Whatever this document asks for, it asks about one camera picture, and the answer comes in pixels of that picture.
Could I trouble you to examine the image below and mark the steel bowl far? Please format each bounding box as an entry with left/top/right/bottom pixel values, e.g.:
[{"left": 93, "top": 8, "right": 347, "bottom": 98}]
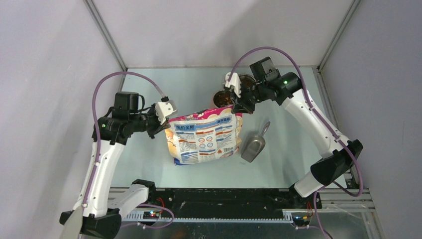
[{"left": 238, "top": 74, "right": 257, "bottom": 93}]

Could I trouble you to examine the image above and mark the left circuit board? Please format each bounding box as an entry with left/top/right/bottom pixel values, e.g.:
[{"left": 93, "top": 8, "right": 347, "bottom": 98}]
[{"left": 142, "top": 211, "right": 161, "bottom": 221}]

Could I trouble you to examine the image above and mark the circuit board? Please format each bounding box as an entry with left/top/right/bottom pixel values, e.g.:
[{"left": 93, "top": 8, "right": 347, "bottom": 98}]
[
  {"left": 142, "top": 211, "right": 161, "bottom": 221},
  {"left": 291, "top": 215, "right": 313, "bottom": 230}
]

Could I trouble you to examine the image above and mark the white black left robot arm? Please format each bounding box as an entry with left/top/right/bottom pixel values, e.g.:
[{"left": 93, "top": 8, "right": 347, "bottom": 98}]
[{"left": 59, "top": 92, "right": 177, "bottom": 239}]

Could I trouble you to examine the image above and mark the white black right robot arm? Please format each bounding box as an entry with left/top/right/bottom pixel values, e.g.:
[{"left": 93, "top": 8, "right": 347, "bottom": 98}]
[{"left": 225, "top": 57, "right": 363, "bottom": 208}]

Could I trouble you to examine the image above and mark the steel bowl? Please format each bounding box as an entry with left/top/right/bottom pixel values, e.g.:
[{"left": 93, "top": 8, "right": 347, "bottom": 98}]
[
  {"left": 238, "top": 74, "right": 257, "bottom": 93},
  {"left": 212, "top": 90, "right": 233, "bottom": 108}
]

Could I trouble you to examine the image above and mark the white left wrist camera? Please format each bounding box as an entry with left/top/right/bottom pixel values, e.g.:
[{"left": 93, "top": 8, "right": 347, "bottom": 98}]
[{"left": 154, "top": 97, "right": 177, "bottom": 125}]

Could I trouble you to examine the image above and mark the metal food scoop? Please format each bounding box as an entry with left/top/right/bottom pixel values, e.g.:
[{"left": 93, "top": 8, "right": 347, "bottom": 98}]
[{"left": 241, "top": 121, "right": 271, "bottom": 163}]

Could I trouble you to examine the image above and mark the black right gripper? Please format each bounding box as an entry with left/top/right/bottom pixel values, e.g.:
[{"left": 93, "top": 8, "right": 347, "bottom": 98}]
[{"left": 231, "top": 81, "right": 268, "bottom": 114}]

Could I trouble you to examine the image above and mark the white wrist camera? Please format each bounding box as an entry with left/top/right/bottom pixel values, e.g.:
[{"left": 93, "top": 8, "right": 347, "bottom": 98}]
[
  {"left": 154, "top": 97, "right": 177, "bottom": 125},
  {"left": 224, "top": 72, "right": 241, "bottom": 98}
]

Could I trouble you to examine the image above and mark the right circuit board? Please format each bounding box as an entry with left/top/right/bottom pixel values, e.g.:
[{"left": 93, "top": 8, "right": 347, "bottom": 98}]
[{"left": 291, "top": 215, "right": 313, "bottom": 230}]

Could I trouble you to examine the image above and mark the brown pet food kibble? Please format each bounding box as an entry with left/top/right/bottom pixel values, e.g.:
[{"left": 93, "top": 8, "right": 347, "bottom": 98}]
[{"left": 213, "top": 74, "right": 256, "bottom": 108}]

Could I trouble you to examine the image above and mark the pet food bag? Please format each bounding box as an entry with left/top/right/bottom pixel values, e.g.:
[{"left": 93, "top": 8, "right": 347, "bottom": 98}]
[{"left": 165, "top": 106, "right": 243, "bottom": 165}]

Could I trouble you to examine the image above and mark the pink double bowl stand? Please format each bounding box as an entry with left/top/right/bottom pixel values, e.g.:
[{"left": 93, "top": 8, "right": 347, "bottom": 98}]
[{"left": 211, "top": 74, "right": 257, "bottom": 108}]

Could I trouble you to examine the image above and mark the steel bowl near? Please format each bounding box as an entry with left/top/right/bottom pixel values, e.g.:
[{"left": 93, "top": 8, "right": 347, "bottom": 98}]
[{"left": 212, "top": 90, "right": 233, "bottom": 108}]

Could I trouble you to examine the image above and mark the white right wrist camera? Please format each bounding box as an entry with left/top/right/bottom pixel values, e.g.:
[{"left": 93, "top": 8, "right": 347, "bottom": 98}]
[{"left": 224, "top": 72, "right": 241, "bottom": 98}]

